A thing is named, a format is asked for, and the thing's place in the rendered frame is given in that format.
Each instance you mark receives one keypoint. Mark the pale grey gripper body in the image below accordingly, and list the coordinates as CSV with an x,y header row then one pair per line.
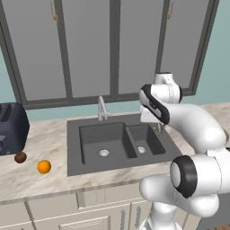
x,y
148,115

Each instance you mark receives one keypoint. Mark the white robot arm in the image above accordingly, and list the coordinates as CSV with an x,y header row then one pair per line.
x,y
194,125

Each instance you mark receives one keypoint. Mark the dark grey double sink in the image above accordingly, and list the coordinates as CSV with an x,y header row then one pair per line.
x,y
119,143

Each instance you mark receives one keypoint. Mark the silver tap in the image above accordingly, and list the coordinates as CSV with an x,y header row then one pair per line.
x,y
102,109

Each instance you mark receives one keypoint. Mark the cream false drawer front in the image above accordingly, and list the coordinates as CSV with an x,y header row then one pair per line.
x,y
110,194

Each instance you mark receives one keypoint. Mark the grey framed window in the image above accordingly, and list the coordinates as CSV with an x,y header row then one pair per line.
x,y
90,51

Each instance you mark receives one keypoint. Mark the cream cupboard door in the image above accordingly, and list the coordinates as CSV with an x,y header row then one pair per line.
x,y
84,220
140,215

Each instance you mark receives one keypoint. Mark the orange fruit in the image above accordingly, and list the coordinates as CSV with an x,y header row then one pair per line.
x,y
44,166

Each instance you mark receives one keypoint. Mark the brown round fruit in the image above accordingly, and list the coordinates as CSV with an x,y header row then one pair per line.
x,y
20,157

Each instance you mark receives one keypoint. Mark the dark blue toaster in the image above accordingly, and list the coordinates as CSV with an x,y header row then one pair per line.
x,y
12,128

